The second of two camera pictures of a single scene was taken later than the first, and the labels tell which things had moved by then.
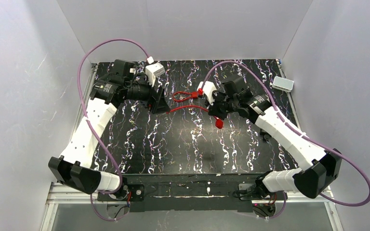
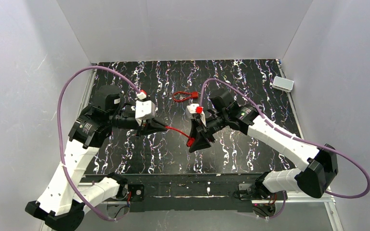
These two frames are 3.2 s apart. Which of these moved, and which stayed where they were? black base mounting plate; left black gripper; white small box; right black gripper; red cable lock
Moved: left black gripper; right black gripper; red cable lock
Stayed: black base mounting plate; white small box
